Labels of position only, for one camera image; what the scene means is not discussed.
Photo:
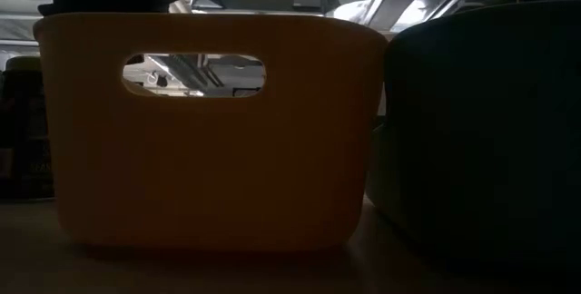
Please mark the spice jar with yellow lid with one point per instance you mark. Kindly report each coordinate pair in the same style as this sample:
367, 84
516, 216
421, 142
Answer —
27, 126

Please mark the black ceiling fixture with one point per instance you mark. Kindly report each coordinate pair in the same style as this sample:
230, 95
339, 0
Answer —
162, 81

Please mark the yellow plastic bin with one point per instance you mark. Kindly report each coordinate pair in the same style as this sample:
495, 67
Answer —
204, 171

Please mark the teal plastic bin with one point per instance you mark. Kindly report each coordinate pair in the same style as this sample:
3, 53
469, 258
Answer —
476, 149

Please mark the silver slanted ceiling duct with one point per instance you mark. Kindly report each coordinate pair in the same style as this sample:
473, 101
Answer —
408, 8

